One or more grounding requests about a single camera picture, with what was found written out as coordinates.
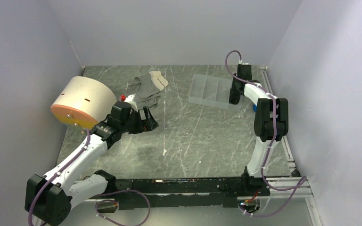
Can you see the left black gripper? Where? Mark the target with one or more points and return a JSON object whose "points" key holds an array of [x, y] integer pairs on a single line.
{"points": [[151, 124]]}

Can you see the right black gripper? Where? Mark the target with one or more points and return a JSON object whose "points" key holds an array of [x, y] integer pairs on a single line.
{"points": [[233, 90]]}

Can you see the grey underwear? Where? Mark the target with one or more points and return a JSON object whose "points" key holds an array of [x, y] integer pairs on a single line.
{"points": [[146, 88]]}

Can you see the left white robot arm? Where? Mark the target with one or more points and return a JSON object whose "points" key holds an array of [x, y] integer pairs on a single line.
{"points": [[52, 196]]}

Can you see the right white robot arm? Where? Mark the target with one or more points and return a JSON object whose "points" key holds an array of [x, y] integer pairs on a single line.
{"points": [[271, 117]]}

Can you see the clear plastic organizer box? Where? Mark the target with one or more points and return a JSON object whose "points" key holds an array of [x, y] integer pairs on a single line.
{"points": [[212, 91]]}

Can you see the cream cylindrical drum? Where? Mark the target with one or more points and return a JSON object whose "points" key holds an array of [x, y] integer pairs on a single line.
{"points": [[84, 102]]}

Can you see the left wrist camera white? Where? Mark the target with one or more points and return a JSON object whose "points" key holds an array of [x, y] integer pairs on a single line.
{"points": [[131, 100]]}

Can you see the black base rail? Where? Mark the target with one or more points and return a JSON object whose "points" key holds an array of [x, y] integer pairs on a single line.
{"points": [[227, 192]]}

